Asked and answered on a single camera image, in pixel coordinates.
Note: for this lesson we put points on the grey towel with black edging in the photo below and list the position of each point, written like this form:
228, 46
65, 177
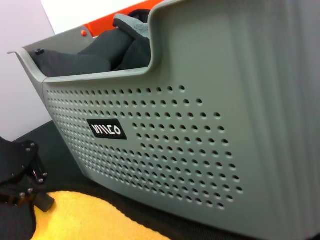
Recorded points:
135, 27

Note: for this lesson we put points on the grey perforated plastic storage box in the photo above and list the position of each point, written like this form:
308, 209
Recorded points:
225, 125

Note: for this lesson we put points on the yellow towel with black edging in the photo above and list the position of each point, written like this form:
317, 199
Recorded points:
87, 217

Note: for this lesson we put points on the black cloth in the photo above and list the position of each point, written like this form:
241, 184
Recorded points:
100, 55

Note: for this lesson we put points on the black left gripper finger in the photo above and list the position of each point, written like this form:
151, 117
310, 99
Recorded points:
43, 203
40, 167

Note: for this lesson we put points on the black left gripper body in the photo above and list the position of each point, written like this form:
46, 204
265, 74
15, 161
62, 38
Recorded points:
15, 160

